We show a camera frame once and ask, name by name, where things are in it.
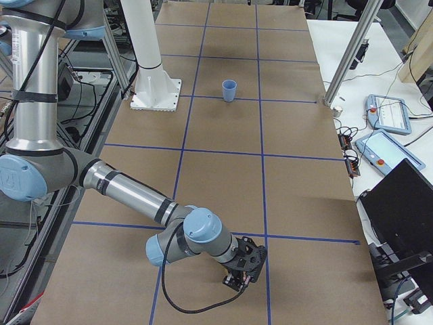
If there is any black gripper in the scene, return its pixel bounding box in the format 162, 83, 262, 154
222, 236, 267, 292

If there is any light blue plastic cup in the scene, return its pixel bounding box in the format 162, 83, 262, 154
222, 79, 237, 102

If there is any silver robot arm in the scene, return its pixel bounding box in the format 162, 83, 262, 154
1, 1, 267, 293

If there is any black monitor stand base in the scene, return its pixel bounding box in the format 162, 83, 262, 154
369, 243, 432, 302

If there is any black orange connector block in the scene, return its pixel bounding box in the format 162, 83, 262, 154
338, 133, 361, 179

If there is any black laptop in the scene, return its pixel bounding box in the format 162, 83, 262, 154
361, 159, 432, 258

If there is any black box with label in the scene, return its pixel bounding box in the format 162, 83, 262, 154
403, 288, 432, 314

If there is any near teach pendant tablet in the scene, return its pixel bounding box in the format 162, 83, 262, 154
355, 129, 426, 175

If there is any teach pendant tablet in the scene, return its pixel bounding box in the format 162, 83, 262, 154
355, 129, 426, 175
365, 94, 412, 135

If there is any small silver metal cylinder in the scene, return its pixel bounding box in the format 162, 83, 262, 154
332, 106, 343, 118

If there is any far teach pendant tablet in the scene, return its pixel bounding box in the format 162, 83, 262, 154
365, 94, 412, 135

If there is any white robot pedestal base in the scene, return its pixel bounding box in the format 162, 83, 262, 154
121, 0, 182, 112

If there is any aluminium frame post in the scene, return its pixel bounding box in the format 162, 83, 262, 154
323, 0, 383, 106

